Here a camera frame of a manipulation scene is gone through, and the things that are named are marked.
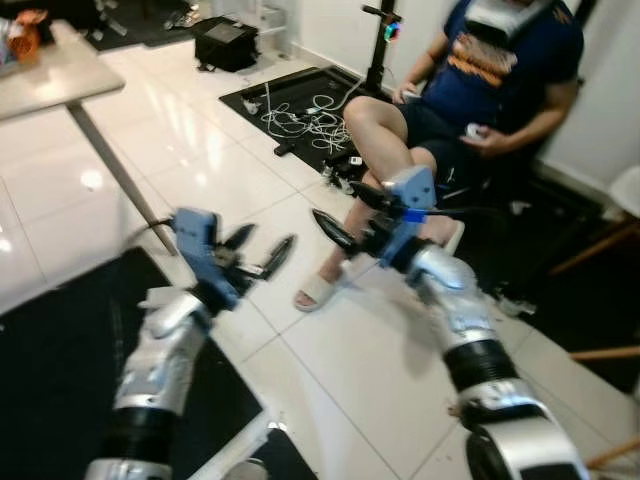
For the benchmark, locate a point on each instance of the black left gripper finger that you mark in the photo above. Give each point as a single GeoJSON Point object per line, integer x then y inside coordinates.
{"type": "Point", "coordinates": [280, 256]}
{"type": "Point", "coordinates": [241, 237]}

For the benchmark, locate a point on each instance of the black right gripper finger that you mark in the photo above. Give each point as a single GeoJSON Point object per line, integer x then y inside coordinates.
{"type": "Point", "coordinates": [336, 231]}
{"type": "Point", "coordinates": [372, 197]}

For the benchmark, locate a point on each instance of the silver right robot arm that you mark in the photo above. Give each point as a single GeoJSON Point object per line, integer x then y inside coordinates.
{"type": "Point", "coordinates": [460, 310]}

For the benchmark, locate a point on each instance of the white slipper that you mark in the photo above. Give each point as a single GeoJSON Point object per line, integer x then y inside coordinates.
{"type": "Point", "coordinates": [315, 292]}

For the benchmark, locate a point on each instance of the white handheld controller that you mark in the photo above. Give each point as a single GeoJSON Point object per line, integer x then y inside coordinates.
{"type": "Point", "coordinates": [409, 95]}
{"type": "Point", "coordinates": [475, 131]}

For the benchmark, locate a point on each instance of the black tripod stand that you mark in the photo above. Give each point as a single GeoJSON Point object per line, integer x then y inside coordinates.
{"type": "Point", "coordinates": [380, 55]}

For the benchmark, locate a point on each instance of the seated person in navy shirt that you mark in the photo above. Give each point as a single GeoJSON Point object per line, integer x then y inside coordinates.
{"type": "Point", "coordinates": [500, 70]}

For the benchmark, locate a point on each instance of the black box case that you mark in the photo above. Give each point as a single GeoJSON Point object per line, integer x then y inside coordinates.
{"type": "Point", "coordinates": [226, 45]}

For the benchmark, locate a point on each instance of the grey VR headset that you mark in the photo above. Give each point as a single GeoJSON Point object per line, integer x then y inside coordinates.
{"type": "Point", "coordinates": [505, 18]}

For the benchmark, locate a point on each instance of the white table with grey leg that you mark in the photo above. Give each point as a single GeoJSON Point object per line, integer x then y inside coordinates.
{"type": "Point", "coordinates": [60, 75]}

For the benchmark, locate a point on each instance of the white chair with wooden legs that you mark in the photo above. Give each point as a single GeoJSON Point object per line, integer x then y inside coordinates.
{"type": "Point", "coordinates": [625, 190]}

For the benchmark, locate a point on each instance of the orange item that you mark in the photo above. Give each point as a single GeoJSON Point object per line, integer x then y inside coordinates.
{"type": "Point", "coordinates": [25, 38]}

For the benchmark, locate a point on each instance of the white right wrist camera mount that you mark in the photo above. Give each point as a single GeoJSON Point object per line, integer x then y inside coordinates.
{"type": "Point", "coordinates": [415, 190]}

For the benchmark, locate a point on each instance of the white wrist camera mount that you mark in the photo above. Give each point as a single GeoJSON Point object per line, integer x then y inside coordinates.
{"type": "Point", "coordinates": [195, 245]}
{"type": "Point", "coordinates": [415, 190]}

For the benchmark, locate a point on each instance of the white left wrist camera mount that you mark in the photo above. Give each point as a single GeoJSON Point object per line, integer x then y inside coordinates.
{"type": "Point", "coordinates": [195, 245]}

